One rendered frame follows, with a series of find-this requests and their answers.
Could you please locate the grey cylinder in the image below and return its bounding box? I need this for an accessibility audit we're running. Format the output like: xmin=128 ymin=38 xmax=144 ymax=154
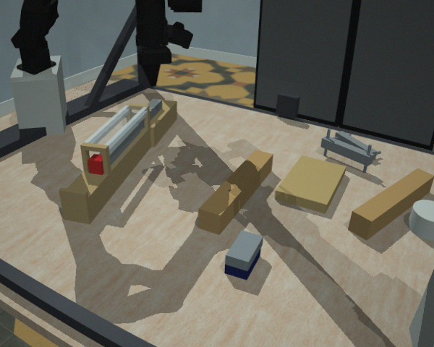
xmin=407 ymin=200 xmax=434 ymax=241

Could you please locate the red cube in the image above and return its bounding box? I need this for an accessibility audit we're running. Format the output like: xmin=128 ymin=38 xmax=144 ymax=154
xmin=88 ymin=154 xmax=104 ymax=175

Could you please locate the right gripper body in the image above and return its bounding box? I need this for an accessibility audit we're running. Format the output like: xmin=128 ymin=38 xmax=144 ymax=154
xmin=135 ymin=12 xmax=171 ymax=65

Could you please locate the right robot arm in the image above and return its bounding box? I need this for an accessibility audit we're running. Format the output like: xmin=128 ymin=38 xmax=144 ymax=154
xmin=11 ymin=0 xmax=202 ymax=74

